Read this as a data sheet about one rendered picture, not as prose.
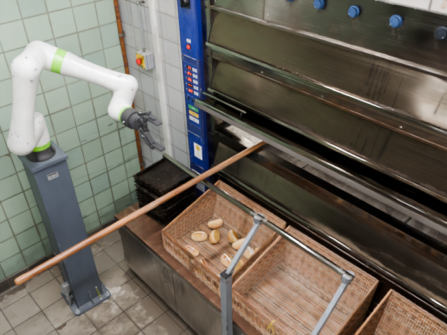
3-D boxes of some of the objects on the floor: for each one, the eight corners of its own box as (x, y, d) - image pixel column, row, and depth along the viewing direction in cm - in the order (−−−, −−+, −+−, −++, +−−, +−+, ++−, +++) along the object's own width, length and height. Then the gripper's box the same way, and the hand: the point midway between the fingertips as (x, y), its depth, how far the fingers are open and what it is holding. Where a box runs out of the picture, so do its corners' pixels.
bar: (183, 288, 319) (167, 151, 250) (331, 423, 243) (367, 280, 174) (147, 314, 302) (119, 175, 232) (294, 468, 226) (318, 330, 157)
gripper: (138, 94, 210) (165, 110, 197) (144, 139, 225) (170, 156, 212) (124, 100, 206) (151, 115, 193) (132, 145, 221) (157, 163, 208)
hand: (159, 136), depth 203 cm, fingers open, 13 cm apart
